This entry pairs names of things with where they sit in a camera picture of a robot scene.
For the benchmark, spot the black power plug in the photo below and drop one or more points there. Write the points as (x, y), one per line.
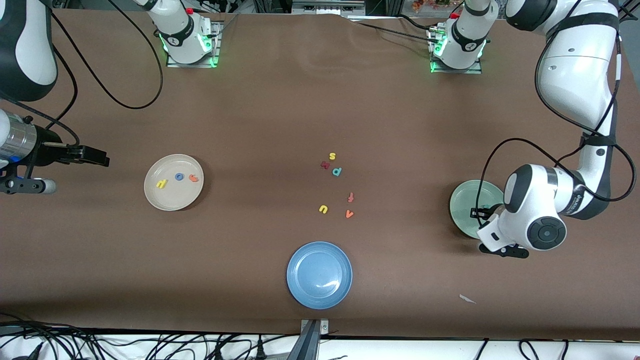
(218, 352)
(260, 350)

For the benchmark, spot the orange letter j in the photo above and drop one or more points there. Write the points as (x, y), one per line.
(193, 178)

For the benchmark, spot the pale green plate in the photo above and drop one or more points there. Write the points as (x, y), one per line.
(462, 210)

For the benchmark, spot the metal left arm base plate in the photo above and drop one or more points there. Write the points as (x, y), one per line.
(472, 70)

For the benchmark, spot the brown paper table cover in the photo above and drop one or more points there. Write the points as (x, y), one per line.
(320, 100)

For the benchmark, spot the beige brown plate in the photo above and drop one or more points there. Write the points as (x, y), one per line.
(173, 197)

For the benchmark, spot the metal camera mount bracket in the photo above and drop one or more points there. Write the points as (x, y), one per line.
(314, 340)

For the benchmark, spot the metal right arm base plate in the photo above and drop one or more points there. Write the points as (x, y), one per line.
(215, 50)

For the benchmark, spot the yellow letter u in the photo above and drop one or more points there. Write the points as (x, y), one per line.
(320, 208)

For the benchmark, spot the white paper scrap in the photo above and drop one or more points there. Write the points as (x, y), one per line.
(466, 298)

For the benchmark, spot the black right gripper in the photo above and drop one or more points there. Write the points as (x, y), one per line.
(50, 148)

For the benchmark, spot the orange artificial leaves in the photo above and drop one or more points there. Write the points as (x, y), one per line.
(430, 4)

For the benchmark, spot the grey power strip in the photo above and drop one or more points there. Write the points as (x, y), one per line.
(327, 7)

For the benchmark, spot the aluminium frame rail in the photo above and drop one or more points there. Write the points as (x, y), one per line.
(631, 6)

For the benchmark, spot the blue plate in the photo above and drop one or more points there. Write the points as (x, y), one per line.
(319, 275)

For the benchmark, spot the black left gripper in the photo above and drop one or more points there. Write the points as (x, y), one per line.
(489, 209)

